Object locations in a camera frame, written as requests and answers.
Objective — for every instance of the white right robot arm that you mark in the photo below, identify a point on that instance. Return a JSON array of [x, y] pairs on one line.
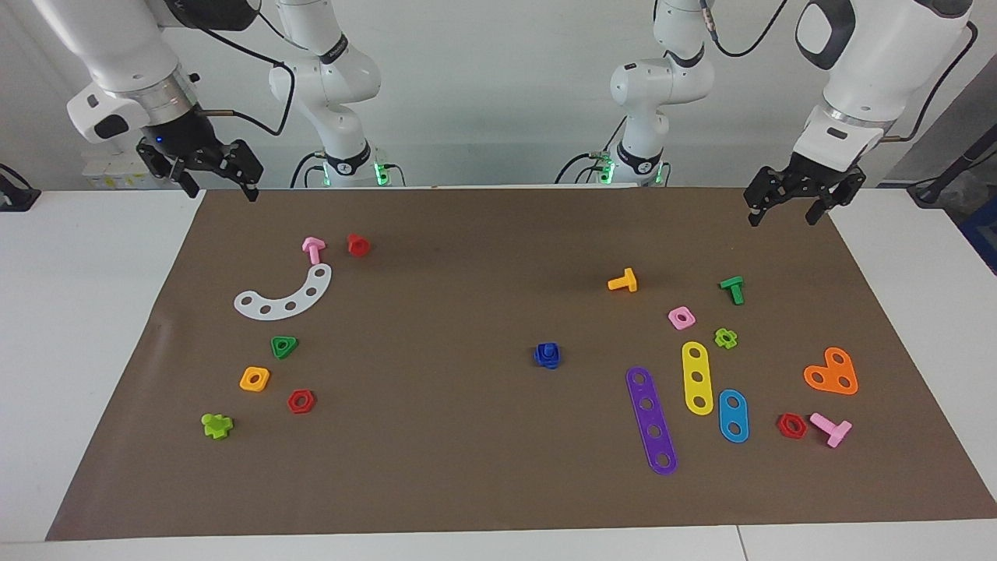
[[117, 47]]

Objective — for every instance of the white curved five-hole plate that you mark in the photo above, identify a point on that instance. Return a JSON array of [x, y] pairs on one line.
[[278, 308]]

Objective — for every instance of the orange heart-shaped plate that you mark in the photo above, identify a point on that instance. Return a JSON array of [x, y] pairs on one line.
[[832, 372]]

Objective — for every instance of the black stand pole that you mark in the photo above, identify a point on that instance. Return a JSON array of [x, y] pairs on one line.
[[954, 167]]

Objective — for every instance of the black device on table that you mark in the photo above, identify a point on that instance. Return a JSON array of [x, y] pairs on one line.
[[15, 196]]

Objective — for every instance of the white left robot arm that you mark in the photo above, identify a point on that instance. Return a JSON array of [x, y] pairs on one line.
[[880, 62]]

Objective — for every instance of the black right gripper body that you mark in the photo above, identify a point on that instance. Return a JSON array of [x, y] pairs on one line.
[[187, 144]]

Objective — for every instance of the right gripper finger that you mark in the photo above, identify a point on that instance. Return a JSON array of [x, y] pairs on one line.
[[189, 184], [251, 189]]

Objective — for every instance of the orange plastic bolt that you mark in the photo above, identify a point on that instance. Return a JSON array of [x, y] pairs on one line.
[[623, 281]]

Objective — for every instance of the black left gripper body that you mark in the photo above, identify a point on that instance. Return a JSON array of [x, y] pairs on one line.
[[810, 179]]

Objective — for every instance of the white box with yellow labels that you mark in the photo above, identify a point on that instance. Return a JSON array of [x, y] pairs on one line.
[[117, 175]]

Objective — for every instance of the blue triangle-head bolt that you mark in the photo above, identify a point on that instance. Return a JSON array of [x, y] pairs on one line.
[[547, 363]]

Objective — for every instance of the pink plastic bolt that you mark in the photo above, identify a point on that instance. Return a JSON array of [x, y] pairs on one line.
[[831, 429], [313, 249]]

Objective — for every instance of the blue crate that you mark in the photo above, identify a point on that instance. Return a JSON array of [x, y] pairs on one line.
[[983, 234]]

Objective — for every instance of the red hexagon nut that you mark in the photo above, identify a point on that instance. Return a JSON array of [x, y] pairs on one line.
[[301, 401], [791, 425]]

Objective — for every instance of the lime green cross nut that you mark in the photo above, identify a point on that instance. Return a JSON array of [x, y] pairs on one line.
[[726, 337]]

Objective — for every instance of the yellow three-hole plate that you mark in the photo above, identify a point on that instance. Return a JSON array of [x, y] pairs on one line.
[[695, 366]]

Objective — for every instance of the brown table mat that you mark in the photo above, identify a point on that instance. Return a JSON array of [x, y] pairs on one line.
[[467, 436]]

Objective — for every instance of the dark green plastic bolt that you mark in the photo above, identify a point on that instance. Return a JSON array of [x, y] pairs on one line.
[[733, 288]]

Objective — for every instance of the red plastic bolt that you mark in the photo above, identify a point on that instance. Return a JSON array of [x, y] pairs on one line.
[[357, 245]]

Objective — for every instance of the green triangle nut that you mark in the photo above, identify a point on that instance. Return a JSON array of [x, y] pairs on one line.
[[283, 347]]

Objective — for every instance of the lime green cross bolt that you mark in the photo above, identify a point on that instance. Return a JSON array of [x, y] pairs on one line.
[[216, 425]]

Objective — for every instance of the purple four-hole plate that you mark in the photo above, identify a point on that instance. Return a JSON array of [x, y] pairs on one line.
[[650, 418]]

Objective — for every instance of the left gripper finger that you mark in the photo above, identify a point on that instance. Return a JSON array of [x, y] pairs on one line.
[[755, 210], [818, 209]]

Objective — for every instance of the blue two-hole plate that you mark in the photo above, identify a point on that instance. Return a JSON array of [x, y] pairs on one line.
[[733, 415]]

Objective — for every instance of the pink square nut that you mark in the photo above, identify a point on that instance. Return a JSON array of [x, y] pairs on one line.
[[681, 317]]

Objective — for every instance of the orange square nut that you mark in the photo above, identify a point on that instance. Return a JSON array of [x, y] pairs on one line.
[[255, 379]]

